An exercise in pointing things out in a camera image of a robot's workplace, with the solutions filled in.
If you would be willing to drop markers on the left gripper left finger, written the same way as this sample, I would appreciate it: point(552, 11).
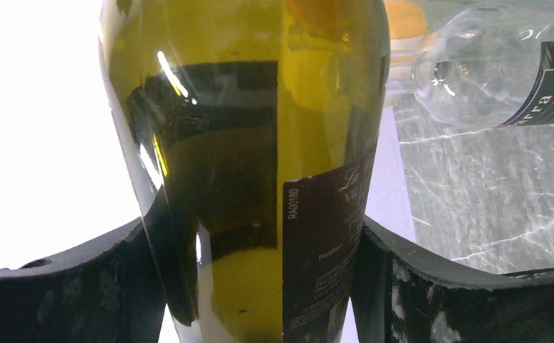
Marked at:
point(104, 290)

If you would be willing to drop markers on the olive green wine bottle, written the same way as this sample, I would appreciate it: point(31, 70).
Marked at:
point(249, 131)

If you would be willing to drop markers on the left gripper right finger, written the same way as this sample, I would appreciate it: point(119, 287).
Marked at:
point(402, 292)

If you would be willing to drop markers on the cream round bread box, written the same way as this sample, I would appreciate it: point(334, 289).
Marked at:
point(408, 27)

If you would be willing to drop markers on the round clear flask silver cap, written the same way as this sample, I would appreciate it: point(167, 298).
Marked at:
point(490, 65)

